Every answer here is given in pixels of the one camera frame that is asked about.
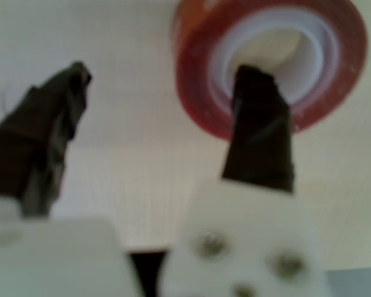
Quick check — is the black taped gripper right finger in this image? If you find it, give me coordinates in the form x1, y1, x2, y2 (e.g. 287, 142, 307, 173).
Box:
160, 64, 330, 297

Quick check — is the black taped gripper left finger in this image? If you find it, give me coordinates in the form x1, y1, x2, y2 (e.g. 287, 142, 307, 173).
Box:
0, 61, 143, 297

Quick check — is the red tape roll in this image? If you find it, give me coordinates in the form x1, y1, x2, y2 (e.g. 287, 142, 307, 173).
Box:
172, 0, 369, 140

